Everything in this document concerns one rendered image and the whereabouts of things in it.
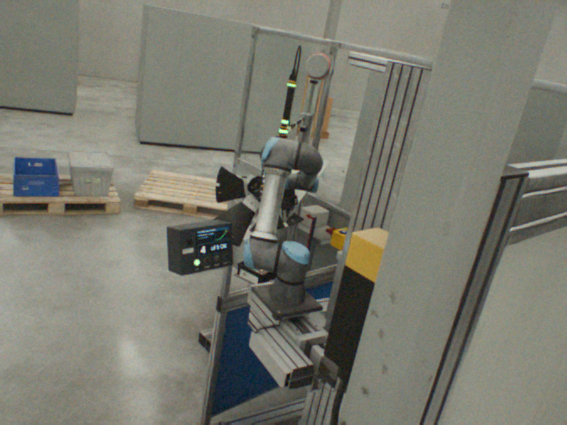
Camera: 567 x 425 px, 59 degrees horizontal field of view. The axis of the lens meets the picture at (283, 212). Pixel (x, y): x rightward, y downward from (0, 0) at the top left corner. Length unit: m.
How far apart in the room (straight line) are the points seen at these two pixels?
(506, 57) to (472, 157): 0.06
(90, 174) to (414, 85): 4.12
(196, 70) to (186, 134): 1.01
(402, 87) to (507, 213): 1.36
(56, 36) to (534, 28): 9.31
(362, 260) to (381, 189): 1.43
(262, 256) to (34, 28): 7.97
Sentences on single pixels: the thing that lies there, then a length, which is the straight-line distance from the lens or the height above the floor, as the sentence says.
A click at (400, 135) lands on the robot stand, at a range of 1.73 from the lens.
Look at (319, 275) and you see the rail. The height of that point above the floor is 0.85.
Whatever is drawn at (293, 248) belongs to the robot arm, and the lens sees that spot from 1.99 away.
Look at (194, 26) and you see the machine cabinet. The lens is 8.03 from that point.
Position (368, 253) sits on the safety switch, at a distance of 0.37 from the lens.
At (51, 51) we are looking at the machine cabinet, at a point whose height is 1.05.
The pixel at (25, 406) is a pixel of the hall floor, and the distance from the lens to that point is 3.13.
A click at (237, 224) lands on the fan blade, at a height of 0.99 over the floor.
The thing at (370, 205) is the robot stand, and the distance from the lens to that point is 1.83.
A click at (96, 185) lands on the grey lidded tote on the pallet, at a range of 5.42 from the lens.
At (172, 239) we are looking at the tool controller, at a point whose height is 1.19.
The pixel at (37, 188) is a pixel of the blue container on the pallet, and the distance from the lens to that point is 5.38.
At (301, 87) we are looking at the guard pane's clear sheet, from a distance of 3.67.
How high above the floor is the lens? 2.07
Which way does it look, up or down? 20 degrees down
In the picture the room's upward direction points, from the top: 10 degrees clockwise
